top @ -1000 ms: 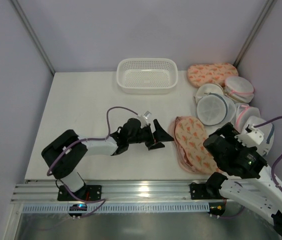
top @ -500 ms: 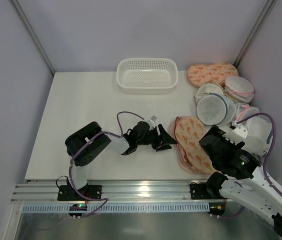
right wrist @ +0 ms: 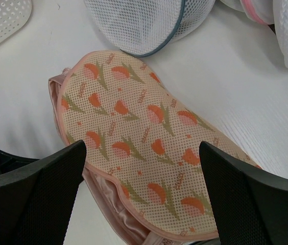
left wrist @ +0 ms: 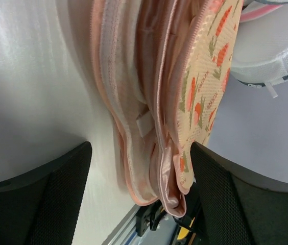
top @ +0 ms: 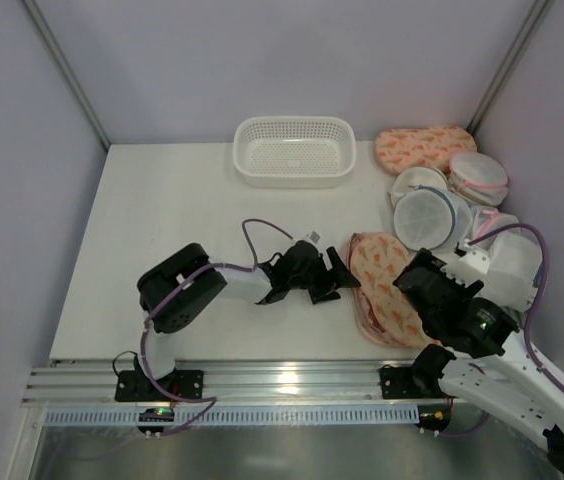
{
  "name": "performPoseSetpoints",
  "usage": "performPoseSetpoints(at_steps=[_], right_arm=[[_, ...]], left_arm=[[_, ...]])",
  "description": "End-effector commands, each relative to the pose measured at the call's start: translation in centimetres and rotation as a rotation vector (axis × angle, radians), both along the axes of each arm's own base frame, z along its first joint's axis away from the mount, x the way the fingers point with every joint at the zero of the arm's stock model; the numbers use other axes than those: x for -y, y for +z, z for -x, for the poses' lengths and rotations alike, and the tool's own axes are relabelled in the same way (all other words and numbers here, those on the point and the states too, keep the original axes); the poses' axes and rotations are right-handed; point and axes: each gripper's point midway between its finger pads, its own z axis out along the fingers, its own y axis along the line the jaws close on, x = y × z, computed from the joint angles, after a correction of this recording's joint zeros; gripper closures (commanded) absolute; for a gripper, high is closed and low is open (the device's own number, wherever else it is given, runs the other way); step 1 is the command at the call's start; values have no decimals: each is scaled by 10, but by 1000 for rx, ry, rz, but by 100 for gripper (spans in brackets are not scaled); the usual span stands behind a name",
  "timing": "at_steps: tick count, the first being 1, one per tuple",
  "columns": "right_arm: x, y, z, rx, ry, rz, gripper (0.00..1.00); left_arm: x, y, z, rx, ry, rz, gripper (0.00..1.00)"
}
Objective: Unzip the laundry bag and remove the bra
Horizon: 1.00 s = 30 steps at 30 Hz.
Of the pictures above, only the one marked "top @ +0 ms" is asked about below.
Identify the white mesh bag pink zipper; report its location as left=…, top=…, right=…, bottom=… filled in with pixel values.
left=448, top=152, right=509, bottom=207

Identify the aluminium mounting rail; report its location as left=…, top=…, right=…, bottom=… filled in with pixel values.
left=21, top=357, right=468, bottom=404

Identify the white mesh bag pink trim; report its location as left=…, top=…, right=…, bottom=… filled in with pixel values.
left=466, top=206, right=519, bottom=242

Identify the pink satin lace bra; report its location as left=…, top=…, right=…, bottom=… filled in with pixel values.
left=352, top=289, right=408, bottom=348

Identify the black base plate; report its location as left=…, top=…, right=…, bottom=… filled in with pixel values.
left=378, top=365, right=444, bottom=400
left=114, top=369, right=204, bottom=403

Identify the peach floral bag at back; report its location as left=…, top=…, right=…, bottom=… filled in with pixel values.
left=373, top=126, right=477, bottom=175

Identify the white mesh bag blue zipper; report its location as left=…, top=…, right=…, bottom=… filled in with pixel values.
left=393, top=186, right=473, bottom=253

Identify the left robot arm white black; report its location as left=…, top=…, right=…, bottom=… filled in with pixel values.
left=137, top=240, right=361, bottom=380

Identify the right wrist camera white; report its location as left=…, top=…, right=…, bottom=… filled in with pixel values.
left=455, top=242, right=490, bottom=275

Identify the white mesh bag blue strap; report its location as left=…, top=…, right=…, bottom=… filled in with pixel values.
left=484, top=230, right=543, bottom=314

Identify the aluminium corner post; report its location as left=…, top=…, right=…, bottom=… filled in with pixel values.
left=19, top=0, right=111, bottom=152
left=466, top=0, right=555, bottom=136

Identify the peach floral laundry bag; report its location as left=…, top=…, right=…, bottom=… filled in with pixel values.
left=342, top=232, right=435, bottom=350

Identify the left aluminium corner post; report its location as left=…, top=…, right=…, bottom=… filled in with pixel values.
left=19, top=0, right=111, bottom=152

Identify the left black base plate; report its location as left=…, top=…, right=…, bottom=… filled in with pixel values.
left=114, top=369, right=204, bottom=403

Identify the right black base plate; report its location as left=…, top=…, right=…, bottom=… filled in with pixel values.
left=378, top=365, right=444, bottom=400

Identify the white perforated plastic basket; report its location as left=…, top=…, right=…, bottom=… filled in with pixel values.
left=232, top=116, right=357, bottom=189

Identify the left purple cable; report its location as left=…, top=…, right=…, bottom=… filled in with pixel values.
left=139, top=218, right=295, bottom=434

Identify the right aluminium corner post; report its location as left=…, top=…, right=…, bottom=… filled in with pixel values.
left=466, top=0, right=555, bottom=136

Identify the slotted white cable duct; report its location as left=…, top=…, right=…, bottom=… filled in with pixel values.
left=43, top=404, right=420, bottom=428

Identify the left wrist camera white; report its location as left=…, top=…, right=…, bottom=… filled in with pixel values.
left=303, top=230, right=321, bottom=246

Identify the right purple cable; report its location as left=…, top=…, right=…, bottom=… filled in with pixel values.
left=421, top=222, right=564, bottom=438

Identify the purple cable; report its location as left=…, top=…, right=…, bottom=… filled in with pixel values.
left=421, top=222, right=564, bottom=438
left=139, top=218, right=295, bottom=434

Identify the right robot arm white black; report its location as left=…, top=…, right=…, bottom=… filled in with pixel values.
left=393, top=249, right=564, bottom=475

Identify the cream mesh bag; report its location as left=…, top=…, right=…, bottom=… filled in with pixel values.
left=389, top=166, right=449, bottom=206

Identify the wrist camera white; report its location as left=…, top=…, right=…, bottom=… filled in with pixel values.
left=303, top=230, right=321, bottom=246
left=455, top=242, right=490, bottom=275

